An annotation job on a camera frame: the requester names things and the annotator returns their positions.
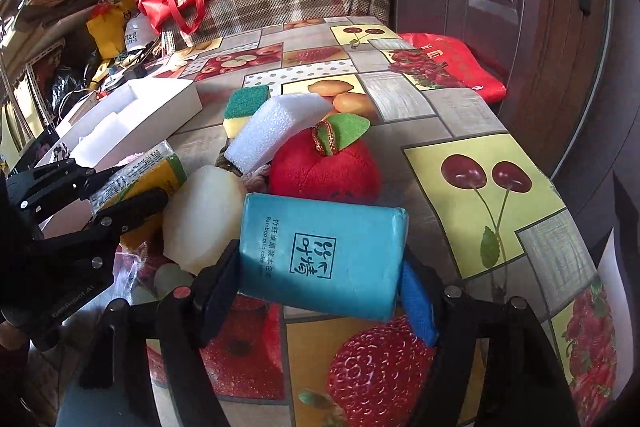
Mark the plaid cloth covered bench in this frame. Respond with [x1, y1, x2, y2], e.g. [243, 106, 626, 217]
[160, 0, 390, 55]

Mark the brown knitted rope toy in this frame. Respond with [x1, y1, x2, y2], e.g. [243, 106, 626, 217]
[215, 156, 271, 193]

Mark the white foam block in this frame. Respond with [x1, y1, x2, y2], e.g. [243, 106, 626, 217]
[224, 93, 332, 173]

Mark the white helmet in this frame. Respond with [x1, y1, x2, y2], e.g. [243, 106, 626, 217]
[125, 13, 157, 53]

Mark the green yellow scouring sponge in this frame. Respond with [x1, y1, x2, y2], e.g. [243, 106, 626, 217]
[222, 86, 270, 139]

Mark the fruit print tablecloth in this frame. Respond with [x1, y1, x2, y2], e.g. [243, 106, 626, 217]
[151, 16, 626, 426]

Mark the blue tissue pack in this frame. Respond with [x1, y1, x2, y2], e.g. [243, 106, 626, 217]
[239, 193, 409, 322]

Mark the black plastic bag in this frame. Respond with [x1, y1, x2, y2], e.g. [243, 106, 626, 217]
[44, 65, 87, 116]

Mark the yellow shopping bag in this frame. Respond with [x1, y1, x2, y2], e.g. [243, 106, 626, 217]
[86, 0, 137, 60]

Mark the white cardboard box tray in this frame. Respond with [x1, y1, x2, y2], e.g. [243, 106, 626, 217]
[38, 77, 202, 170]

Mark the red plastic bag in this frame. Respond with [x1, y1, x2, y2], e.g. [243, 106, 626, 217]
[400, 32, 506, 104]

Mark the red plush apple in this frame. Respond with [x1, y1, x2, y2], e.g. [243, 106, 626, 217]
[269, 113, 382, 205]

